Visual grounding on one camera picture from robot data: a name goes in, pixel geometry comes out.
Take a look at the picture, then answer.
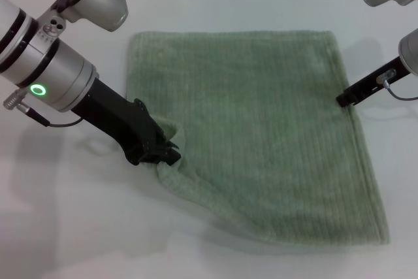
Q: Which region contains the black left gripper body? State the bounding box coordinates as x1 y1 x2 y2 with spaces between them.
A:
69 77 165 167

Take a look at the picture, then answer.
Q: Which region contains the green ribbed towel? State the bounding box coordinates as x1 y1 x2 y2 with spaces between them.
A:
125 29 391 247

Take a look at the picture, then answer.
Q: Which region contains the grey right arm cable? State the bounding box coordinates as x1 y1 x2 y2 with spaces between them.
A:
375 69 418 101

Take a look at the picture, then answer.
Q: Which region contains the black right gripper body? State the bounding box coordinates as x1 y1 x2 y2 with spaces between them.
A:
353 56 410 103

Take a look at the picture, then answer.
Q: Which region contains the left arm cable with connector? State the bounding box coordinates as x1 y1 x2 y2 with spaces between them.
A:
3 90 85 128

